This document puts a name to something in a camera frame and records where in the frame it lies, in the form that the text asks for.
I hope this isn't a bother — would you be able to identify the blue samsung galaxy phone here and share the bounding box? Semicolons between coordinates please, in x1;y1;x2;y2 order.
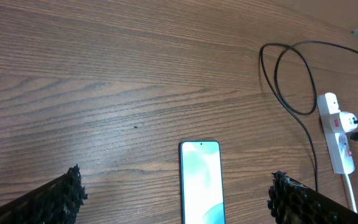
180;141;226;224

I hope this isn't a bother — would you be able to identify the white power strip cord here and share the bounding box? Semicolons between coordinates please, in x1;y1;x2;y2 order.
342;172;358;214

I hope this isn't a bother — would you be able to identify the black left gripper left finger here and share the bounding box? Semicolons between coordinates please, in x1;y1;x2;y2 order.
0;166;88;224

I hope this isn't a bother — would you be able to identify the black usb charger cable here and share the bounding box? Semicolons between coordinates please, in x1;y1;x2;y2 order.
259;40;358;192

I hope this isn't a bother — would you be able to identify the white power strip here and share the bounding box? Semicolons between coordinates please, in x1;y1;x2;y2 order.
317;93;355;174

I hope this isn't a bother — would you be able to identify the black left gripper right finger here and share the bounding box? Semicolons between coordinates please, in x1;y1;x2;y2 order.
267;171;358;224

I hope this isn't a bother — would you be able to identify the white charger plug adapter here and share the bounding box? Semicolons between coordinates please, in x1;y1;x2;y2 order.
329;111;358;133

